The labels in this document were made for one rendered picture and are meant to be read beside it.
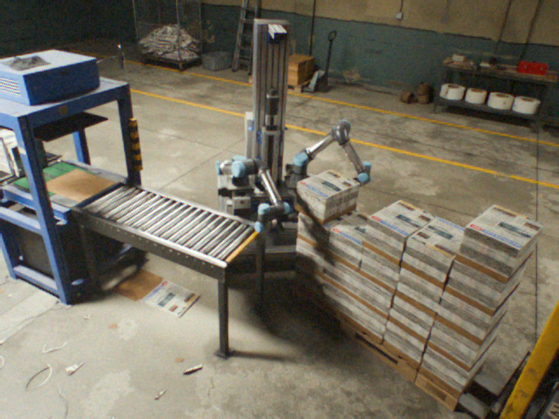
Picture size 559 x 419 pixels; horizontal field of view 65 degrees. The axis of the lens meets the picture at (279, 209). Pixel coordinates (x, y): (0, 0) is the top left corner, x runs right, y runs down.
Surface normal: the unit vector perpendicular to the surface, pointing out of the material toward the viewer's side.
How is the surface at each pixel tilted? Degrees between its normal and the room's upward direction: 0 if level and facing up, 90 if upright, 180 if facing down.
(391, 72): 90
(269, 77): 90
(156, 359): 0
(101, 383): 0
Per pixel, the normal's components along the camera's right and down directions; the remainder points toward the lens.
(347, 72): -0.46, 0.44
